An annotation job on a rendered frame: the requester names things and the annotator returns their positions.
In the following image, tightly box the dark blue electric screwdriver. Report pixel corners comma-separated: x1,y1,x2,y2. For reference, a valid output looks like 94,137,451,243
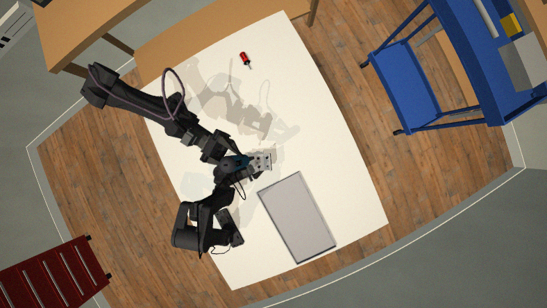
219,154,250,173

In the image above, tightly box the grey l-shaped bracket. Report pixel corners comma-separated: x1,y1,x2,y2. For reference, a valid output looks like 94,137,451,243
254,153,272,171

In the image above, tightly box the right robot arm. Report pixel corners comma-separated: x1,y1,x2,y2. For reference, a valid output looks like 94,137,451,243
171,166,244,253

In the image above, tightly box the red hand screwdriver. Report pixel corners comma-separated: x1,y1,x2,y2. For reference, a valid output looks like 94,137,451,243
239,52,251,69

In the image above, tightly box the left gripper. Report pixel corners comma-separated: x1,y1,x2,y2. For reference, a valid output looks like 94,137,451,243
185,128,244,166

